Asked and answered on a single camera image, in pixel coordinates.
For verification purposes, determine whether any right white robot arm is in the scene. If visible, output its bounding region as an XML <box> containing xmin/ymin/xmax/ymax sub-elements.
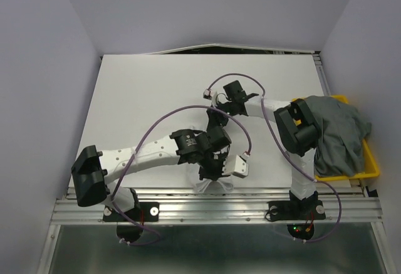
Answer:
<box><xmin>203</xmin><ymin>80</ymin><xmax>321</xmax><ymax>222</ymax></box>

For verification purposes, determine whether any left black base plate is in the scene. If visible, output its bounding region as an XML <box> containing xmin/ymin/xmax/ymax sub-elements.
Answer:
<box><xmin>102</xmin><ymin>202</ymin><xmax>162</xmax><ymax>246</ymax></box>

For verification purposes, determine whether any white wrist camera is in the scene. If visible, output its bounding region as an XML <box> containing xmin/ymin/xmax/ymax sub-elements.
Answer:
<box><xmin>203</xmin><ymin>88</ymin><xmax>221</xmax><ymax>109</ymax></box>
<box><xmin>222</xmin><ymin>155</ymin><xmax>249</xmax><ymax>179</ymax></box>

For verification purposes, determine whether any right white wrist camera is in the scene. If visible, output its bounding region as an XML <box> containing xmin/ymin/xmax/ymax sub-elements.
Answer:
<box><xmin>203</xmin><ymin>88</ymin><xmax>221</xmax><ymax>109</ymax></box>

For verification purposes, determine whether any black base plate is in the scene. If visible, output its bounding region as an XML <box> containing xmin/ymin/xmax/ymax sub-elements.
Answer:
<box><xmin>102</xmin><ymin>202</ymin><xmax>162</xmax><ymax>246</ymax></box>
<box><xmin>264</xmin><ymin>200</ymin><xmax>326</xmax><ymax>241</ymax></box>

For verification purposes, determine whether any grey skirt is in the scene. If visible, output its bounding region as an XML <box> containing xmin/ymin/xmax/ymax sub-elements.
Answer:
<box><xmin>305</xmin><ymin>95</ymin><xmax>373</xmax><ymax>177</ymax></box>

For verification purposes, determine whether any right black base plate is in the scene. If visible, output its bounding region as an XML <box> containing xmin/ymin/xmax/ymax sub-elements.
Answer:
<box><xmin>264</xmin><ymin>200</ymin><xmax>326</xmax><ymax>241</ymax></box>

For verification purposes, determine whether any white skirt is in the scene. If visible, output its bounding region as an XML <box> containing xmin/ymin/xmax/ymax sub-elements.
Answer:
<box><xmin>184</xmin><ymin>129</ymin><xmax>236</xmax><ymax>195</ymax></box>

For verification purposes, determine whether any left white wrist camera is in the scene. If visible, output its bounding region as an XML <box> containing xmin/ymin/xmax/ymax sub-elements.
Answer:
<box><xmin>222</xmin><ymin>155</ymin><xmax>249</xmax><ymax>179</ymax></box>

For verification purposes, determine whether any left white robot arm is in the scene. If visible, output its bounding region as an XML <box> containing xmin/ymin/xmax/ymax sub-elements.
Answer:
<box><xmin>71</xmin><ymin>127</ymin><xmax>231</xmax><ymax>220</ymax></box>

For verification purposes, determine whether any yellow plastic bin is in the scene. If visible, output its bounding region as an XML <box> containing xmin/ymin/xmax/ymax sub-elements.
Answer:
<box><xmin>291</xmin><ymin>94</ymin><xmax>382</xmax><ymax>183</ymax></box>

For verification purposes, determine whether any aluminium rail frame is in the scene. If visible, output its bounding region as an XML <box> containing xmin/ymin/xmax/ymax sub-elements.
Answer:
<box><xmin>38</xmin><ymin>51</ymin><xmax>397</xmax><ymax>273</ymax></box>

